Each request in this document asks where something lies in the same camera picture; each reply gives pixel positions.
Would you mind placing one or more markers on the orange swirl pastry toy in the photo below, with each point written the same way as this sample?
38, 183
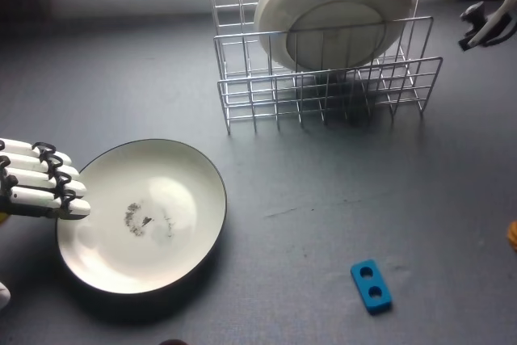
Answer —
514, 236

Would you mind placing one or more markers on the brown round cookie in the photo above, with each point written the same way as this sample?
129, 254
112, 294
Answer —
173, 342

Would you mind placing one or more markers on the blue block with two holes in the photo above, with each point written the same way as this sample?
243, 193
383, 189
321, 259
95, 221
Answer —
371, 286

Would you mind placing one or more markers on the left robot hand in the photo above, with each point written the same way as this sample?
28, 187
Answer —
28, 175

